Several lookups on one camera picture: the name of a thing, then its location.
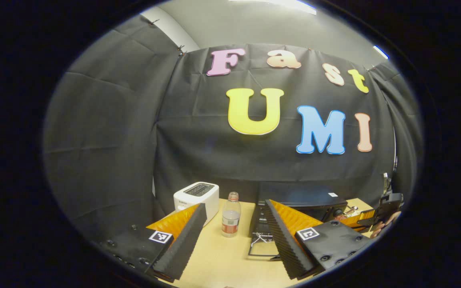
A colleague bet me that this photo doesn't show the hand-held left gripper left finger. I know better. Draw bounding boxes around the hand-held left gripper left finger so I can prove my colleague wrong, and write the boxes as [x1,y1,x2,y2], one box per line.
[96,203,208,280]

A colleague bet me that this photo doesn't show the clear plastic water bottle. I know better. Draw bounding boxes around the clear plastic water bottle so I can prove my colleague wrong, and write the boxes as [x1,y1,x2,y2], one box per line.
[221,192,242,238]

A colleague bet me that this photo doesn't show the white toaster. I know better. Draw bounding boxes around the white toaster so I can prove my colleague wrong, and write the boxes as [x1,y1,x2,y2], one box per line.
[173,182,220,227]

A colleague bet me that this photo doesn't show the black backdrop cloth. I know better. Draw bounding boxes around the black backdrop cloth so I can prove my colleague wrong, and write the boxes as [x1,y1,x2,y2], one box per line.
[42,14,424,240]

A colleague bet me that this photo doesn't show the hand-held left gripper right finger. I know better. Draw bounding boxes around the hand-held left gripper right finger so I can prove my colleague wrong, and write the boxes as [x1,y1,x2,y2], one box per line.
[263,199,375,280]

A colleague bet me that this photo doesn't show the black electric oven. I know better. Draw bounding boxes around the black electric oven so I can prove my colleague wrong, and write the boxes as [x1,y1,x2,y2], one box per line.
[248,182,349,261]

